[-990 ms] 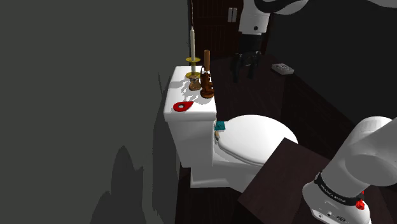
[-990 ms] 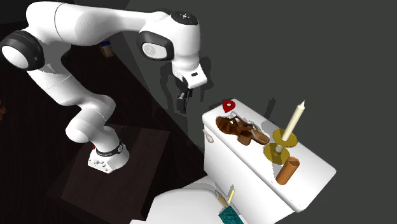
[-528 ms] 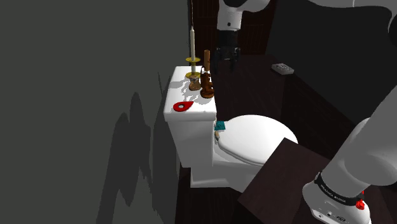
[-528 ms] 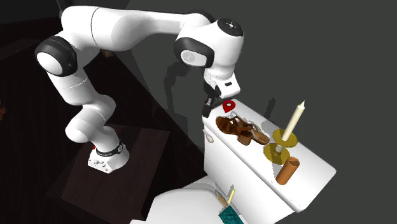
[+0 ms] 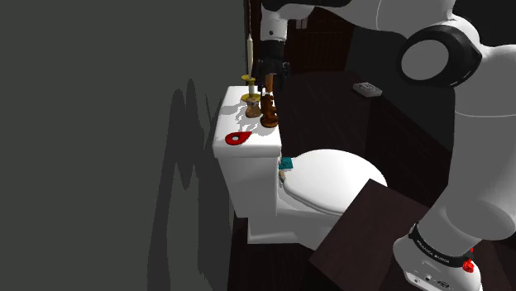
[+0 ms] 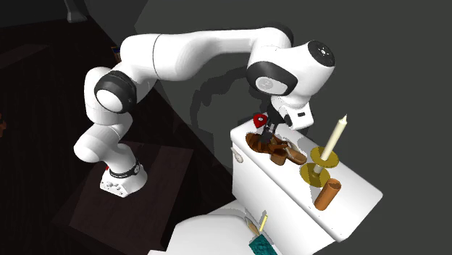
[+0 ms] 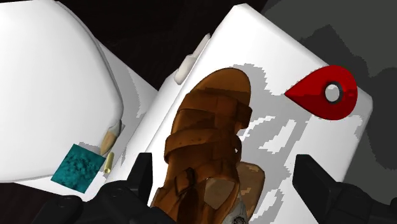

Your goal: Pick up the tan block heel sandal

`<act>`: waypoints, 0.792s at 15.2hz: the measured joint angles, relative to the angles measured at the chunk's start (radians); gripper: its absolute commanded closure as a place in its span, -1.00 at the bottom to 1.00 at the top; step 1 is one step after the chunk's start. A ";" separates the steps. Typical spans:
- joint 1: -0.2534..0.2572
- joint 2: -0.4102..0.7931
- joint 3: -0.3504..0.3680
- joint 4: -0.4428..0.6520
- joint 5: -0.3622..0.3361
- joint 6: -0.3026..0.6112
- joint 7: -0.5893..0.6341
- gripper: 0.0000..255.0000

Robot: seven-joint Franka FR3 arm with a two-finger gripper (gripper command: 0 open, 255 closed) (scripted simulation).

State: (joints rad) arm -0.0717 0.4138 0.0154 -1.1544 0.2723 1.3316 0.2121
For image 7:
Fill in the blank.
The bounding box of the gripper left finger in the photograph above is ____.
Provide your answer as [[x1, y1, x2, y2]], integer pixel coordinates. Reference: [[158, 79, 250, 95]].
[[31, 151, 162, 224]]

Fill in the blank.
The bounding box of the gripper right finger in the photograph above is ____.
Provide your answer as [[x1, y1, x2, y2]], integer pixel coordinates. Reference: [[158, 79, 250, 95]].
[[292, 154, 397, 224]]

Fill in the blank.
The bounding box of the small yellow cylinder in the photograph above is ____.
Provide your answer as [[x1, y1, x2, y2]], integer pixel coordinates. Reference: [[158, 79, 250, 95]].
[[104, 151, 115, 174]]

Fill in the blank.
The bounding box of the beige cone-shaped piece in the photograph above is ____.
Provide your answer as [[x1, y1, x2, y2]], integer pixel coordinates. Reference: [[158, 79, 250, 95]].
[[99, 119, 123, 157]]

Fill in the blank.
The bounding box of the teal square sponge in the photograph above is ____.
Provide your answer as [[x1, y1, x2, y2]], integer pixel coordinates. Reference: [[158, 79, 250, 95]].
[[50, 143, 107, 194]]

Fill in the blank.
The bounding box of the red teardrop tag with hole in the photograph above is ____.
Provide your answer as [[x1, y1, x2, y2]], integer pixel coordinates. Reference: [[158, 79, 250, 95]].
[[284, 64, 358, 121]]

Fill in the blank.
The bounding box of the white toilet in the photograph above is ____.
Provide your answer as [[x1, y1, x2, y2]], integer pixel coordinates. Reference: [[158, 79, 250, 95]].
[[0, 0, 373, 224]]

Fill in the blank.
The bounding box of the brown strappy sandal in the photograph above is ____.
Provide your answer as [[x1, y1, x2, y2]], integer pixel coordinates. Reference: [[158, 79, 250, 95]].
[[150, 67, 266, 224]]

